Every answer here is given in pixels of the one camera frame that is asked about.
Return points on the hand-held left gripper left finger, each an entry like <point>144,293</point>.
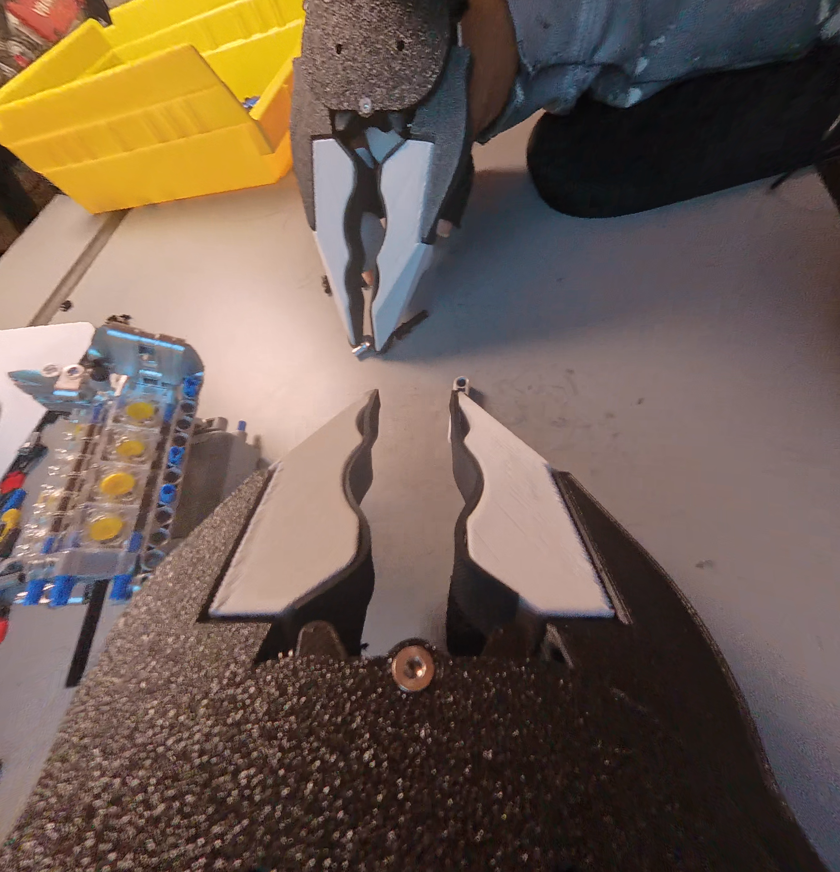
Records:
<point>291,538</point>

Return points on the person's right hand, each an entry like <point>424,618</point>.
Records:
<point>491,68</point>

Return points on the yellow plastic crate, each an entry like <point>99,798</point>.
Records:
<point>229,27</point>
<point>134,136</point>

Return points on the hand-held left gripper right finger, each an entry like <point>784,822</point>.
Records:
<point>529,538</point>

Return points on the white booklet stand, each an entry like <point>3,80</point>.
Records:
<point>25,361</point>

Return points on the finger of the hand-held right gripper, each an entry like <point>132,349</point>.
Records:
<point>407,218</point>
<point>341,205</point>

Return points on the grey brick engine model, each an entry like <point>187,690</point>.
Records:
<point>107,463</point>

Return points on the black product box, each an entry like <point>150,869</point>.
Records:
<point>25,27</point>

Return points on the short grey brick beam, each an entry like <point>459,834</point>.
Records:
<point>461,387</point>

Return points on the black mesh chair pad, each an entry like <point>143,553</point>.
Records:
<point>693,136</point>

